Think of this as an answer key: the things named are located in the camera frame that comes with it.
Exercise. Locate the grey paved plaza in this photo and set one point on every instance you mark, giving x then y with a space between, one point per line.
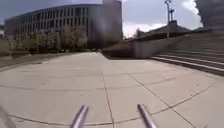
100 86

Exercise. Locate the low building with roof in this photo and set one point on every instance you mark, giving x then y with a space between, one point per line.
163 31

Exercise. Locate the robot's own part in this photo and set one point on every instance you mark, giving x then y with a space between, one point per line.
79 117
147 116

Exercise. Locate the large grey office building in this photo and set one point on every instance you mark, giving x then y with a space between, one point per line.
66 20

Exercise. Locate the row of trees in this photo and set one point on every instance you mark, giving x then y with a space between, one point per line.
46 41

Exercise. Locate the tall pole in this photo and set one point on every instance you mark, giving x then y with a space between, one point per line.
168 18

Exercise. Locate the wide grey stone steps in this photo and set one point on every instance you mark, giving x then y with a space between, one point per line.
196 50

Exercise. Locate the grass strip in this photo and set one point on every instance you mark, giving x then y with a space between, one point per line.
23 59

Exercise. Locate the dark glass office building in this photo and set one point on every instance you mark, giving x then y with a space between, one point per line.
211 13

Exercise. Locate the low grey concrete wall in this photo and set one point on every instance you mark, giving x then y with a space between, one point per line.
140 49

